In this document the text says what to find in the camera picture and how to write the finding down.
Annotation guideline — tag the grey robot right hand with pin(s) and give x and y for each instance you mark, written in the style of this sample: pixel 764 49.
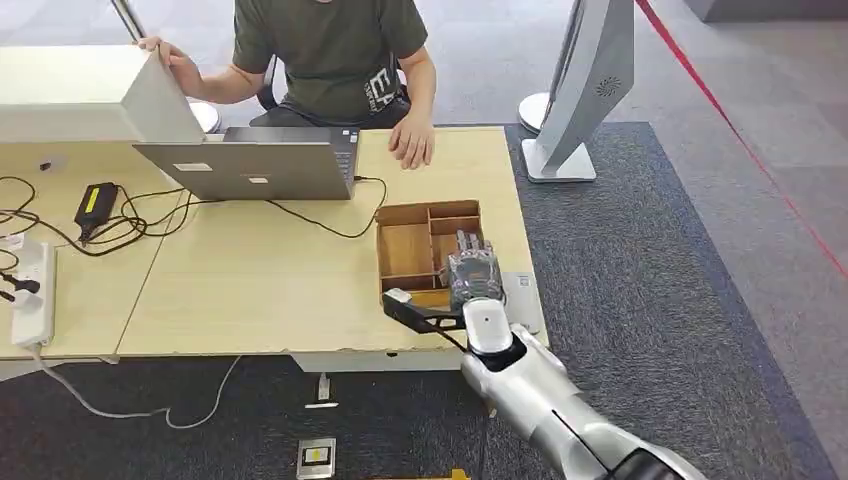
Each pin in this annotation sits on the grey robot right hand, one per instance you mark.
pixel 476 273

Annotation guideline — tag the person's right hand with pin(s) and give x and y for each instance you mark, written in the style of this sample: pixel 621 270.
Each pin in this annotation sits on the person's right hand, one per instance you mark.
pixel 171 63

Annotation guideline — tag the person's left hand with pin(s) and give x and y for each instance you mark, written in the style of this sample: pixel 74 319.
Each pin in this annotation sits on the person's left hand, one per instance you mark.
pixel 412 140

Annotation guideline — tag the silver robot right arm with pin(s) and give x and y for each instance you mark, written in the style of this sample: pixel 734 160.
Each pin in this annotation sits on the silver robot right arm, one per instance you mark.
pixel 530 391

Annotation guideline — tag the white card reader device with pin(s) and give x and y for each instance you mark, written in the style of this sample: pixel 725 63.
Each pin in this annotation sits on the white card reader device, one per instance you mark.
pixel 526 301

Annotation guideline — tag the metal pole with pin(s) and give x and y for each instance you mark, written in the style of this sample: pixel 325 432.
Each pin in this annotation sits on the metal pole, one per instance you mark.
pixel 129 20

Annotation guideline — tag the round white stand base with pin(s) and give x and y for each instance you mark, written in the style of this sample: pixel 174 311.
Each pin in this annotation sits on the round white stand base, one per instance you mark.
pixel 206 116
pixel 531 112

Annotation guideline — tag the wooden compartment box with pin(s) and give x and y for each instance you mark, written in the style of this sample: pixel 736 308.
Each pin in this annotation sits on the wooden compartment box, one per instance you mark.
pixel 404 248

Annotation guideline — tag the black office chair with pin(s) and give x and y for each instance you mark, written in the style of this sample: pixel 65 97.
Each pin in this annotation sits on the black office chair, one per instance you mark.
pixel 267 93

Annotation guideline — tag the large white box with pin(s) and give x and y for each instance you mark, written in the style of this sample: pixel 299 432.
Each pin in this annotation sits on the large white box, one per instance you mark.
pixel 73 93

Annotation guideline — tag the person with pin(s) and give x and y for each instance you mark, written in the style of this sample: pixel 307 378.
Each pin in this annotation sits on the person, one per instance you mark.
pixel 331 53

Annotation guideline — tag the white desk underframe beam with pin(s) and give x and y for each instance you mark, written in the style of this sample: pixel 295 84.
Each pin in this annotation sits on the white desk underframe beam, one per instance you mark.
pixel 378 362

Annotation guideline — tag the silver laptop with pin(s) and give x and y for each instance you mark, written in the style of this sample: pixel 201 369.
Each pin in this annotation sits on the silver laptop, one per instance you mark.
pixel 258 171

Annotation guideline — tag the black power adapter yellow label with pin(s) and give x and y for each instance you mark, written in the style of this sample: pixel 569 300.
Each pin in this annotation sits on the black power adapter yellow label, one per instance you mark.
pixel 97 204

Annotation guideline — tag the silver standing display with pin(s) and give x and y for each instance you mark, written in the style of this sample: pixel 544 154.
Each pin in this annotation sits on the silver standing display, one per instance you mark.
pixel 590 79

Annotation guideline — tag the small white floor connector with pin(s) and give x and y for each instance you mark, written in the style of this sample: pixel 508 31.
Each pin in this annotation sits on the small white floor connector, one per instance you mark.
pixel 322 387

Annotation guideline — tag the dark grey carpet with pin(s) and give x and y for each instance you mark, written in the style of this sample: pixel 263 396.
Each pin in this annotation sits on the dark grey carpet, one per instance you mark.
pixel 662 331

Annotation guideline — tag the yellow floor marker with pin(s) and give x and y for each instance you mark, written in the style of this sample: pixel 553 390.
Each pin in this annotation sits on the yellow floor marker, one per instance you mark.
pixel 450 476

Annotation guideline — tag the steel floor socket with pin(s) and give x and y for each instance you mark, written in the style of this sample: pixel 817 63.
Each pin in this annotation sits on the steel floor socket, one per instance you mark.
pixel 316 457

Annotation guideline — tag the black plug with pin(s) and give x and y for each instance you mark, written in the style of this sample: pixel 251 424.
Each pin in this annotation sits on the black plug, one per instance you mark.
pixel 23 283

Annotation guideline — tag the white power strip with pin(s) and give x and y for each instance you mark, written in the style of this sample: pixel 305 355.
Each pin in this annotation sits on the white power strip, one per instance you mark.
pixel 34 295

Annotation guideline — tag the grey cabinet base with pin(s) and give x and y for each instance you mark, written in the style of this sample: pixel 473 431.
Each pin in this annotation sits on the grey cabinet base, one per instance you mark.
pixel 762 8

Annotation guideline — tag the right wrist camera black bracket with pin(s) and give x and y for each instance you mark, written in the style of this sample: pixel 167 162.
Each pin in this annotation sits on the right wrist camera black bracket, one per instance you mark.
pixel 414 314

